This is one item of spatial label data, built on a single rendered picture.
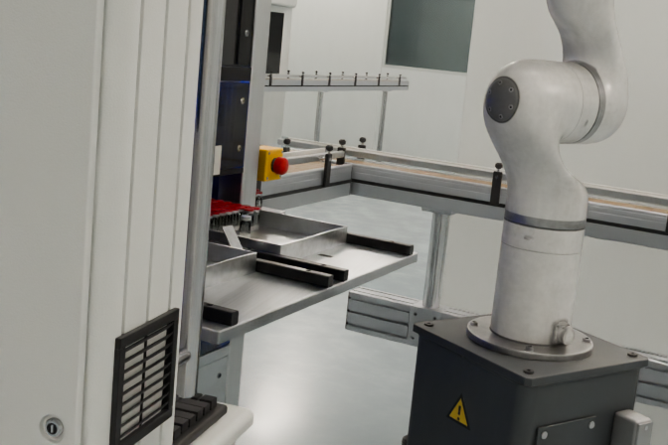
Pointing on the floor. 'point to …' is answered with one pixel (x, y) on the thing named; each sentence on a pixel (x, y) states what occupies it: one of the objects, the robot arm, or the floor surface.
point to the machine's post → (234, 190)
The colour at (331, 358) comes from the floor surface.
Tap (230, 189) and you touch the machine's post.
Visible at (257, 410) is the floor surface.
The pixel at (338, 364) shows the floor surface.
